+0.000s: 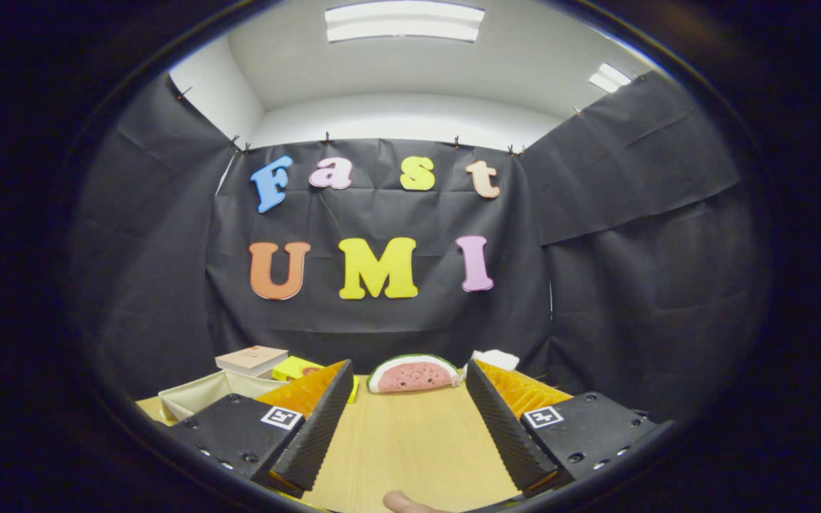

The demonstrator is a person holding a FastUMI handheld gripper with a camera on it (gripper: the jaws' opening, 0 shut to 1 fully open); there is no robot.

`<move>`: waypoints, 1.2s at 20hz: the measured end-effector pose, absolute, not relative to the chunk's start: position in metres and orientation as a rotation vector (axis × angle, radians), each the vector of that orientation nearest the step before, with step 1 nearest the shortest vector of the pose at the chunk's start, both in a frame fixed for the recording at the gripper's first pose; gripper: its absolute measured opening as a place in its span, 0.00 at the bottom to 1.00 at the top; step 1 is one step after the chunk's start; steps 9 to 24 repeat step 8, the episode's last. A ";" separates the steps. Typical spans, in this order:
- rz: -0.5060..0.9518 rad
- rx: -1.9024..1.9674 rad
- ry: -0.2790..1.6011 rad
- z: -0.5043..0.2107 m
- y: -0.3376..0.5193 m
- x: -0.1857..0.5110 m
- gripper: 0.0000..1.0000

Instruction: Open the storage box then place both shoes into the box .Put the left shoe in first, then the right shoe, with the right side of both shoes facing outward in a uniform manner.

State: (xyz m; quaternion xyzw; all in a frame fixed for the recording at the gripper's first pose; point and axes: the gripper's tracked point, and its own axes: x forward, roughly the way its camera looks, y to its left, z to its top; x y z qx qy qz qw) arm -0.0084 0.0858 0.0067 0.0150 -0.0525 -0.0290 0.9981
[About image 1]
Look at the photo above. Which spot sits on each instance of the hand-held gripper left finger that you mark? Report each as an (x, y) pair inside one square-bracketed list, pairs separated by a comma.
[(325, 427)]

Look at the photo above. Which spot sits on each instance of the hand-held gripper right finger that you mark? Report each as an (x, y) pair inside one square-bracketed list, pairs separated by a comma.
[(503, 427)]

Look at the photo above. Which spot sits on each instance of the beige fabric storage box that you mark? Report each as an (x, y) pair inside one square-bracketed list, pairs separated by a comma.
[(204, 392)]

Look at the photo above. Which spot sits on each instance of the yellow book with red circle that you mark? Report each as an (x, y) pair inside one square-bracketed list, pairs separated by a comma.
[(295, 368)]

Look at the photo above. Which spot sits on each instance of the white plush toy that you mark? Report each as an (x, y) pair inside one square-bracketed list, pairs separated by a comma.
[(499, 360)]

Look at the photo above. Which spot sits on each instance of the watermelon slice plush toy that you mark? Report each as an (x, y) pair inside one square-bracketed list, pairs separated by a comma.
[(410, 376)]

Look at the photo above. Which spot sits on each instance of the beige book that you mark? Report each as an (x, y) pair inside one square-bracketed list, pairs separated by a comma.
[(250, 358)]

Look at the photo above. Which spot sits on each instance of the black backdrop cloth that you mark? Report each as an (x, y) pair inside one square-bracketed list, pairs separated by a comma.
[(382, 320)]

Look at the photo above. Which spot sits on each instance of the row of small cloth clips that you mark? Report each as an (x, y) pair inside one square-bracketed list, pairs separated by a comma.
[(457, 142)]

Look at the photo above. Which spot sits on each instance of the small ceiling light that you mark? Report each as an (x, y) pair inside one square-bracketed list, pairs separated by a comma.
[(610, 77)]

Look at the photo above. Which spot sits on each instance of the long ceiling light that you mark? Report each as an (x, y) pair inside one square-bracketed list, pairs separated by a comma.
[(403, 21)]

